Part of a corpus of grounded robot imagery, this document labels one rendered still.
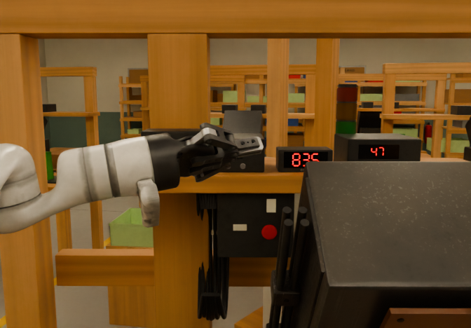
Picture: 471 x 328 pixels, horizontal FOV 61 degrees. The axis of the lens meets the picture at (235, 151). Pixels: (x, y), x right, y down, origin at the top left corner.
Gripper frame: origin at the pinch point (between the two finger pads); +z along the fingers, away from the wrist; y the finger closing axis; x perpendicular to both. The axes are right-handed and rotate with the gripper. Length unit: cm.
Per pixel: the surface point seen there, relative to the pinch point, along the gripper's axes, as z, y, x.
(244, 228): 6.4, 35.1, 1.3
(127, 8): -9, 18, -50
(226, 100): 209, 554, -400
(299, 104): 326, 511, -341
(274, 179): 13.2, 25.7, -5.0
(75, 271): -33, 70, -8
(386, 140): 38.1, 18.7, -5.7
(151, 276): -13, 67, -1
